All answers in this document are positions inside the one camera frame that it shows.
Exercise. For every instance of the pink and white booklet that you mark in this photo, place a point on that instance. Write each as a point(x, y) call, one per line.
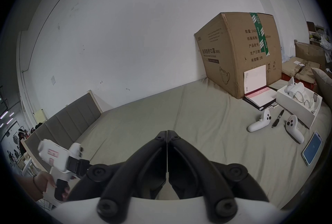
point(262, 95)

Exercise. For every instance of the white hand controller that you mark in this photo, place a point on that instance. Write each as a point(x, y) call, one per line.
point(259, 124)
point(294, 128)

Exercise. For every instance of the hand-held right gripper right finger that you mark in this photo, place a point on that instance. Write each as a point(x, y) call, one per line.
point(194, 166)

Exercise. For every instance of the person's left hand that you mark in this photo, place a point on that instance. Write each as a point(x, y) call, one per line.
point(45, 181)

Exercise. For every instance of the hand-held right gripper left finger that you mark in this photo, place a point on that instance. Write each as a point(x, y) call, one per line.
point(140, 166)

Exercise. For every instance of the bed with pale green sheet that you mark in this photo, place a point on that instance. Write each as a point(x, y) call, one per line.
point(220, 127)

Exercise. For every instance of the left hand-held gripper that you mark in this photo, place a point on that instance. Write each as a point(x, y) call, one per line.
point(55, 154)

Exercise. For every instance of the white card sheet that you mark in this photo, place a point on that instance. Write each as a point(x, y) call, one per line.
point(255, 79)

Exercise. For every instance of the person's left forearm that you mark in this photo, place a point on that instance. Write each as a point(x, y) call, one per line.
point(27, 188)

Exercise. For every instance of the pile of flattened cardboard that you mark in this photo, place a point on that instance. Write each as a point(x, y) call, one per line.
point(303, 62)

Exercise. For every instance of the black pen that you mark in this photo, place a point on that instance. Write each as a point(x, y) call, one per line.
point(277, 119)

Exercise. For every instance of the large brown cardboard carton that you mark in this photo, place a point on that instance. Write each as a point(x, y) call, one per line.
point(233, 57)

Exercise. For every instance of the open white box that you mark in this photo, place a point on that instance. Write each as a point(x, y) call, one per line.
point(310, 114)

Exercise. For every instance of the grey padded headboard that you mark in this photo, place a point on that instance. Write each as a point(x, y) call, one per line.
point(64, 119)

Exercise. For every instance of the black folder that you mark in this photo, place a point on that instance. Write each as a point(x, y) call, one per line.
point(259, 108)

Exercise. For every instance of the phone with blue screen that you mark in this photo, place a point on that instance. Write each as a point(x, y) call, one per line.
point(312, 149)

